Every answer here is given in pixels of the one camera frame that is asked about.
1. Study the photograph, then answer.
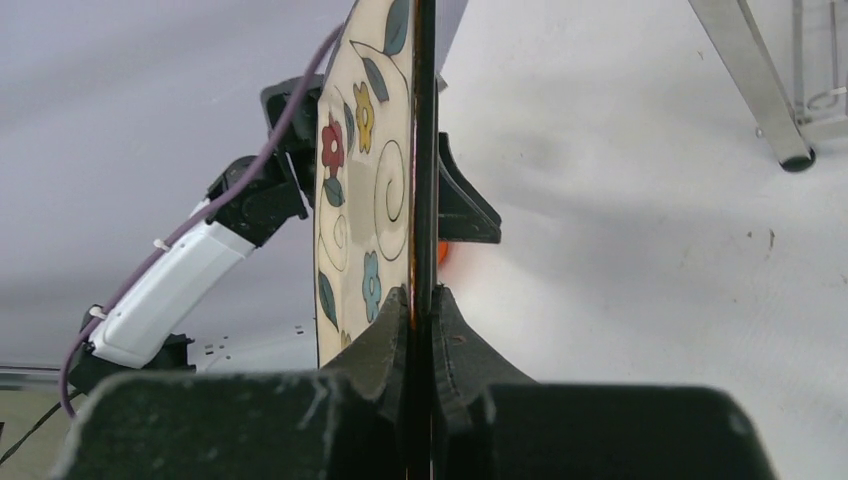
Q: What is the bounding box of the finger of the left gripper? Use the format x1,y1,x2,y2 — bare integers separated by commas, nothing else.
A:
437,132,502,244

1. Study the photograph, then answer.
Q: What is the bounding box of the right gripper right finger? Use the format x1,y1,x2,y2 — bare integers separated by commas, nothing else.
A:
432,287,775,479

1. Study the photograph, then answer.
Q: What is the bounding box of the square floral plate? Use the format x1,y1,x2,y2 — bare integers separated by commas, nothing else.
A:
314,1,438,479

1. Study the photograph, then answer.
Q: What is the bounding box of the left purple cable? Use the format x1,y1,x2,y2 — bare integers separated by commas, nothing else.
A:
58,23,346,420

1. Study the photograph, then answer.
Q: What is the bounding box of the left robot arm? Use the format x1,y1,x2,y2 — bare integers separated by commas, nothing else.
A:
62,75,502,392

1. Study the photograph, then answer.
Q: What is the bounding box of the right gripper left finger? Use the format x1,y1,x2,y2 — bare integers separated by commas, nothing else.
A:
51,288,409,479

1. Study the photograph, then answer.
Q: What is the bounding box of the orange plastic bowl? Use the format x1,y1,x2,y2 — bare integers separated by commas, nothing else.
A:
437,241,450,267

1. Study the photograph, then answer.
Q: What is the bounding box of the steel two-tier dish rack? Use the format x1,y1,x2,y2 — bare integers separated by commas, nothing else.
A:
689,0,847,173

